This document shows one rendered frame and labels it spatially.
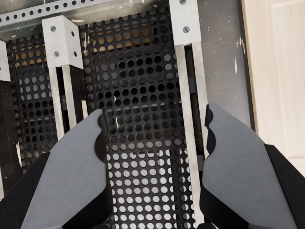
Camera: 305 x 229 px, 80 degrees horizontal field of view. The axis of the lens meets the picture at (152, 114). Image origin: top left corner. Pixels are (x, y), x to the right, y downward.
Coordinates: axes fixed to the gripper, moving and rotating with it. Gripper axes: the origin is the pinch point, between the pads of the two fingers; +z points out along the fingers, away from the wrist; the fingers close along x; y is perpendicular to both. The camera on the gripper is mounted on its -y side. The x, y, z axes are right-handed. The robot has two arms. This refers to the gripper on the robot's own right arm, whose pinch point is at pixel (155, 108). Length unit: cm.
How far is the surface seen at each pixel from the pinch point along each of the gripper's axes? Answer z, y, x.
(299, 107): 28.1, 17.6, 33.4
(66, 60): 35.9, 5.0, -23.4
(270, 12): 39.7, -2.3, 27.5
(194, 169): 19.3, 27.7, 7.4
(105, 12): 44.6, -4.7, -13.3
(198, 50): 32.5, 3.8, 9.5
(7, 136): 32, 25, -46
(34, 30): 47, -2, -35
